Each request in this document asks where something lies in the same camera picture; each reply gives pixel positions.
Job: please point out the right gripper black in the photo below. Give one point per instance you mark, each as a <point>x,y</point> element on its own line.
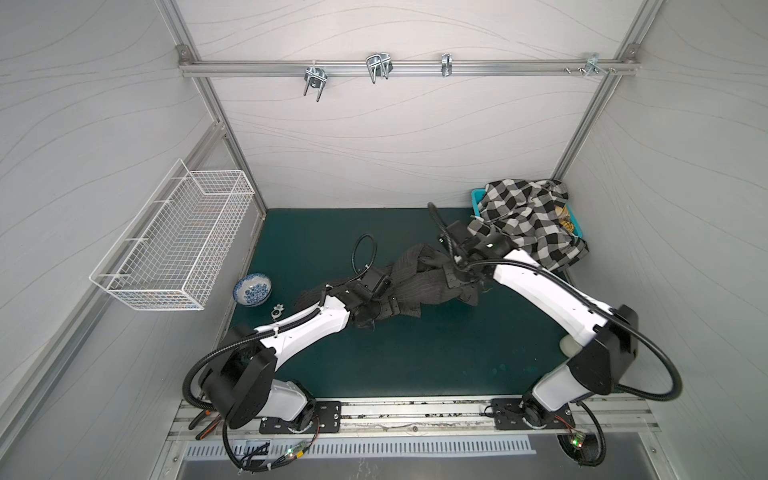
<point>455,264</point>

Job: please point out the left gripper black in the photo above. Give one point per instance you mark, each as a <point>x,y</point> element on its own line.
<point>389,306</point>

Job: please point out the dark grey pinstripe shirt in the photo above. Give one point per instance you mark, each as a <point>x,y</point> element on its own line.
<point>421,276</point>

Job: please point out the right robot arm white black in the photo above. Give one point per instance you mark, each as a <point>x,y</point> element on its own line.
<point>608,337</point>

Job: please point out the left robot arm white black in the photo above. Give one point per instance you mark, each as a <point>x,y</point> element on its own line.
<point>237,379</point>

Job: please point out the teal plastic basket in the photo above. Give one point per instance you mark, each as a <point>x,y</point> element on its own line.
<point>476,197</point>

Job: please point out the black white checked shirt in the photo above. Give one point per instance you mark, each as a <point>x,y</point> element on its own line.
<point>524,211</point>

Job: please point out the small metal clamp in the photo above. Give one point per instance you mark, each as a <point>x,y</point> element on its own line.
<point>277,311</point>

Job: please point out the yellow patterned cloth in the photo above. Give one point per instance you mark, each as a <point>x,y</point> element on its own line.
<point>567,220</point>

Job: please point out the blue white ceramic bowl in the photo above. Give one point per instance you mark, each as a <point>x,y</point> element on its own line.
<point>252,290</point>

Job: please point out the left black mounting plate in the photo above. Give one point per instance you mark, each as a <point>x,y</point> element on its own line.
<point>316,416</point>

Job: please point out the black mounting plate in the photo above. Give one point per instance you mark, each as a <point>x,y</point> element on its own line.
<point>316,416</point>
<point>510,414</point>

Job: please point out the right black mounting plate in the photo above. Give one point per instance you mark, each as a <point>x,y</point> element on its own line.
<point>510,414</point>

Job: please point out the orange black pliers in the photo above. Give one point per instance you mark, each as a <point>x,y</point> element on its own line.
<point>213,420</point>

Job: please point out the metal double hook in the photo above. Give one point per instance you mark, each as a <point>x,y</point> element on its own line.
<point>379,65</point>

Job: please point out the white slotted cable duct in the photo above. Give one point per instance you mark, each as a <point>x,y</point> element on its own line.
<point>375,447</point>

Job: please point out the horizontal aluminium rail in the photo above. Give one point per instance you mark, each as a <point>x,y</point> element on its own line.
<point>401,68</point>

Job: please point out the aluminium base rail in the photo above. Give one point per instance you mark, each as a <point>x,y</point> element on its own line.
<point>456,415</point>

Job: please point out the white wire basket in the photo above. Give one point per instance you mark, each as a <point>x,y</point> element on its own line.
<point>169,256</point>

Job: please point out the metal bracket with bolts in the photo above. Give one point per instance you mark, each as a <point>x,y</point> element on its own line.
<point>591,67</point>

